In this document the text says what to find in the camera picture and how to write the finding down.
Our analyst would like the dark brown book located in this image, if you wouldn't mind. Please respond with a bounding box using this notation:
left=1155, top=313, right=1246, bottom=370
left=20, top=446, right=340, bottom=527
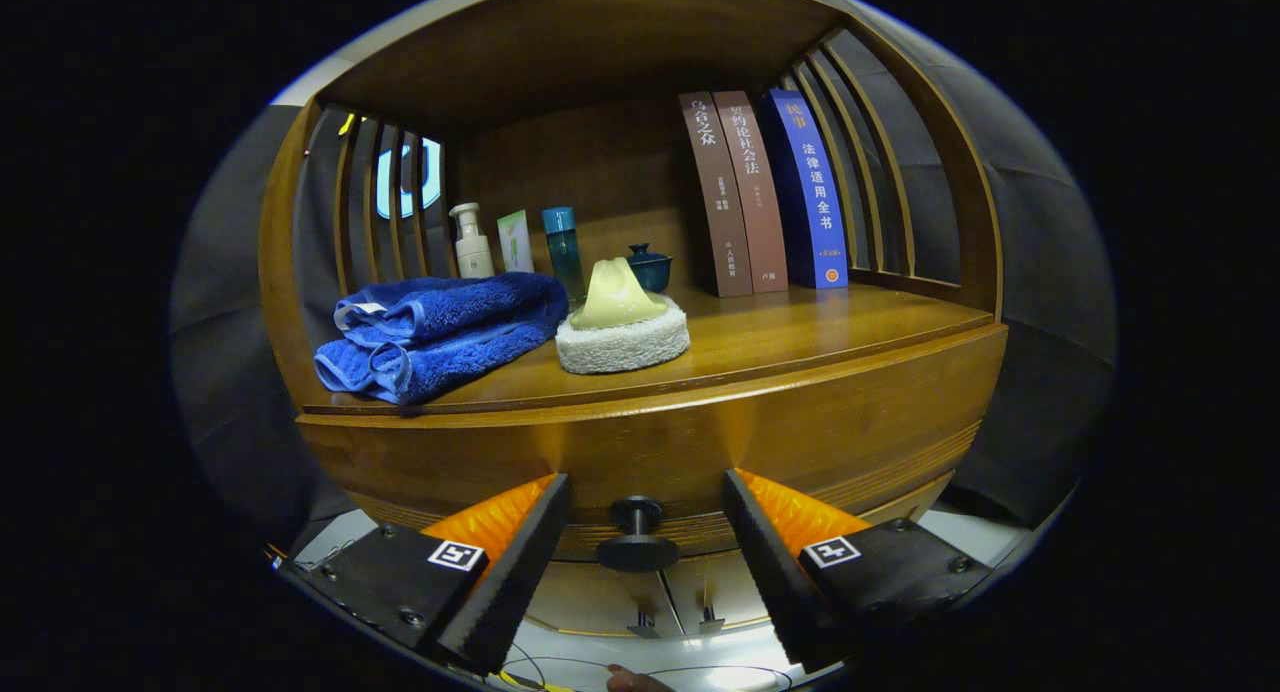
left=678, top=92, right=754, bottom=299

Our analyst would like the white green tube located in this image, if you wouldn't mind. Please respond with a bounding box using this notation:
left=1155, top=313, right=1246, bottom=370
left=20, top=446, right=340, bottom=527
left=497, top=209, right=535, bottom=274

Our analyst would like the blue lidded tea cup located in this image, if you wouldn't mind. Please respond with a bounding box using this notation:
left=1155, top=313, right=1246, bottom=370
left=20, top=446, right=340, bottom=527
left=627, top=243, right=674, bottom=294

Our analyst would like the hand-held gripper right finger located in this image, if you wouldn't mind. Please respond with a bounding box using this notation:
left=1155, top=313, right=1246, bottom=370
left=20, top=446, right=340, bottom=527
left=722, top=468, right=994, bottom=673

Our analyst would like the reddish brown book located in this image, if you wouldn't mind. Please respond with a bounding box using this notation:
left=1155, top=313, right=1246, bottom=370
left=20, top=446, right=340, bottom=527
left=712, top=91, right=790, bottom=295

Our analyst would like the white pump bottle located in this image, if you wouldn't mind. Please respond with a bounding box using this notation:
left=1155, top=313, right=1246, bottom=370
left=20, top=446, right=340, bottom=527
left=449, top=203, right=495, bottom=279

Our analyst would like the blue book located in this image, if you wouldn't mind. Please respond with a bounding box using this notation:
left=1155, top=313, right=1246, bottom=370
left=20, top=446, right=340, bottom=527
left=762, top=88, right=850, bottom=290

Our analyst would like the wooden cabinet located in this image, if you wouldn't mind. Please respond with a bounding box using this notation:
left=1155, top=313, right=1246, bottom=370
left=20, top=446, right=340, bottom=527
left=258, top=0, right=1009, bottom=638

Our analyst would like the teal glass bottle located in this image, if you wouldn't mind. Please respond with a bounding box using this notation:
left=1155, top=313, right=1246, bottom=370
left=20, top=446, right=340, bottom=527
left=542, top=206, right=587, bottom=308

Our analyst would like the blue folded towel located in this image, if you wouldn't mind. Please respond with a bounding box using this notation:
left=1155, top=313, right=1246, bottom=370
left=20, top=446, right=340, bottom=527
left=313, top=272, right=570, bottom=407

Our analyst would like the black drawer knob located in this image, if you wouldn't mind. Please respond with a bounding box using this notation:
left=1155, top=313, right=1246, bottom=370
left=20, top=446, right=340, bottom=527
left=597, top=495, right=681, bottom=574

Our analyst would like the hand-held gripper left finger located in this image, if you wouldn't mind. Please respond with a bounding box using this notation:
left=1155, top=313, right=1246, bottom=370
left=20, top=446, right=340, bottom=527
left=278, top=472, right=572, bottom=676

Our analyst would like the green handled sponge brush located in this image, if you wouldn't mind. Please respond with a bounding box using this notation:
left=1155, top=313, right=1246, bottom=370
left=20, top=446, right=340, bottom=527
left=555, top=257, right=691, bottom=376

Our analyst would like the wooden countertop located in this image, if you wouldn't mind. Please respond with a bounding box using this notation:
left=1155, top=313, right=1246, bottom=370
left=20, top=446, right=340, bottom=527
left=300, top=282, right=996, bottom=418

